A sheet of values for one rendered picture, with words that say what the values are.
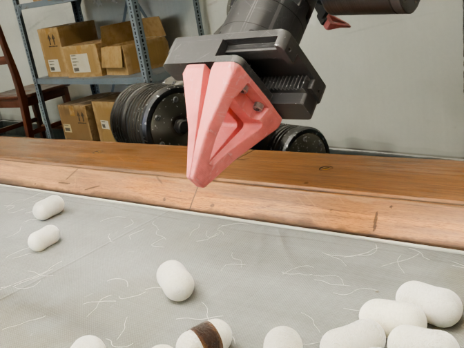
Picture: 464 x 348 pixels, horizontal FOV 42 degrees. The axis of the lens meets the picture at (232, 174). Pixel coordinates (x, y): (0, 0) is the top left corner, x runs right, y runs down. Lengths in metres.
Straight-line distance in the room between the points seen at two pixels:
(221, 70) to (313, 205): 0.15
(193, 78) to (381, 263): 0.18
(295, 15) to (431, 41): 2.09
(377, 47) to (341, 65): 0.20
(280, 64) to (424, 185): 0.15
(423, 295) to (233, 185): 0.25
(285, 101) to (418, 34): 2.13
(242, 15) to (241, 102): 0.06
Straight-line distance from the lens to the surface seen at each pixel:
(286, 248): 0.46
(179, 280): 0.40
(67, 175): 0.71
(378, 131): 2.72
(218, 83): 0.40
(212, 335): 0.34
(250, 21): 0.43
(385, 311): 0.34
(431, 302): 0.35
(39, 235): 0.55
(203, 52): 0.42
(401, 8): 0.44
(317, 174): 0.53
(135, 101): 0.98
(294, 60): 0.40
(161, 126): 0.95
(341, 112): 2.80
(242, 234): 0.49
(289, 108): 0.43
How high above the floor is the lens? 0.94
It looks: 18 degrees down
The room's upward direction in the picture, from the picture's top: 10 degrees counter-clockwise
